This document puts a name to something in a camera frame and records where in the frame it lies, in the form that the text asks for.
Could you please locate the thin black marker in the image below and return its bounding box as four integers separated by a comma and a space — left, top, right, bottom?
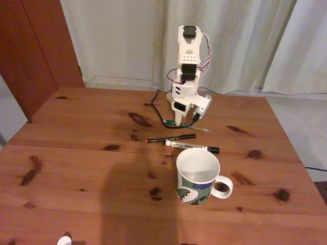
145, 133, 197, 144

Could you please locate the teal ballpoint pen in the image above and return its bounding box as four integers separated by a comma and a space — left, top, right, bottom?
163, 119, 212, 133

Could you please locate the white mug with green pattern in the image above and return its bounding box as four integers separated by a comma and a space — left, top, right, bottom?
175, 148, 234, 206

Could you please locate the grey oval camera box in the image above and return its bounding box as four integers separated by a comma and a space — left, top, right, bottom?
192, 94, 213, 123

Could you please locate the brown wooden cabinet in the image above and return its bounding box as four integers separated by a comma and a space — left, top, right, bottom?
0, 0, 85, 124

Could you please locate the white marker with black cap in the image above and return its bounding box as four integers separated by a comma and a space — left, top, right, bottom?
163, 139, 221, 155

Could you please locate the black camera cable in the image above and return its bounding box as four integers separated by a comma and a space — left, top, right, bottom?
150, 89, 201, 128

